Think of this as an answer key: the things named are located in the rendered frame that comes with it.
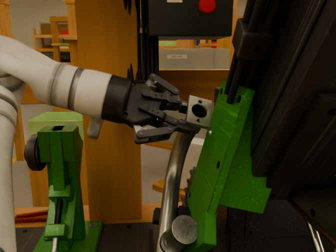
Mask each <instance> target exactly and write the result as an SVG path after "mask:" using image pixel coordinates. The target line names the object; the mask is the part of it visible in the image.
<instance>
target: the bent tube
mask: <svg viewBox="0 0 336 252"><path fill-rule="evenodd" d="M211 110H212V101H211V100H207V99H204V98H200V97H196V96H192V95H189V97H188V101H187V109H186V117H185V119H184V120H185V124H186V125H190V126H194V127H198V128H202V129H206V130H209V129H210V127H211ZM195 135H196V134H194V135H189V134H185V133H181V132H178V133H177V135H176V138H175V141H174V143H173V146H172V150H171V153H170V157H169V161H168V165H167V169H166V174H165V180H164V186H163V194H162V202H161V209H160V217H159V225H158V232H157V240H156V247H155V252H162V250H161V248H160V238H161V236H162V234H163V233H164V232H165V231H166V230H169V229H170V228H171V224H172V222H173V221H174V219H175V218H177V213H178V202H179V192H180V183H181V176H182V171H183V167H184V162H185V159H186V155H187V152H188V149H189V147H190V144H191V142H192V140H193V138H194V136H195Z"/></svg>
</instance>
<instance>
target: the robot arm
mask: <svg viewBox="0 0 336 252"><path fill-rule="evenodd" d="M26 83H27V84H28V85H29V86H30V88H31V90H32V92H33V94H34V96H35V97H36V99H37V100H38V101H40V102H41V103H44V104H47V105H51V106H55V107H59V108H63V109H67V110H71V111H74V112H77V113H79V114H82V115H85V116H89V117H90V122H89V126H88V130H87V135H88V137H89V138H93V139H98V137H99V135H100V131H101V128H102V125H103V122H104V120H105V121H109V122H113V123H117V124H126V125H128V126H129V127H130V128H132V129H133V130H134V134H135V140H134V142H135V143H136V144H137V145H141V144H147V143H153V142H160V141H166V140H169V139H170V137H171V135H172V134H173V132H180V133H184V134H188V135H194V134H198V133H199V131H200V130H201V128H200V127H196V126H192V125H188V124H185V121H186V120H183V119H180V120H178V119H177V118H174V117H172V116H169V115H167V114H166V113H165V112H164V110H169V111H177V110H178V112H179V113H182V114H186V113H187V104H188V102H187V101H184V100H181V98H180V96H179V90H178V89H177V88H175V87H174V86H172V85H171V84H170V83H168V82H167V81H165V80H164V79H162V78H161V77H159V76H158V75H156V74H155V73H151V74H150V77H149V79H148V80H147V81H146V82H145V83H133V82H132V81H131V80H130V79H128V78H124V77H120V76H117V75H113V74H109V73H105V72H102V71H98V70H93V69H85V68H80V67H77V66H73V65H69V64H65V63H61V62H57V61H54V60H52V59H51V58H49V57H47V56H46V55H44V54H42V53H40V52H38V51H36V50H34V49H33V48H31V47H29V46H27V45H25V44H23V43H21V42H20V41H17V40H15V39H13V38H10V37H7V36H4V35H0V252H17V241H16V227H15V208H14V192H13V174H12V159H13V147H14V139H15V133H16V125H17V119H18V110H19V108H20V106H21V103H22V101H23V98H24V95H25V88H26ZM154 91H156V92H154ZM157 118H158V119H157ZM146 125H150V126H152V127H155V128H152V129H147V128H146V127H143V126H146Z"/></svg>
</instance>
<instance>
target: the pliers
mask: <svg viewBox="0 0 336 252"><path fill-rule="evenodd" d="M47 214H48V209H47V210H41V211H35V212H28V213H22V214H17V215H15V216H14V220H15V223H28V222H46V221H47V216H41V215H47ZM35 216H40V217H35Z"/></svg>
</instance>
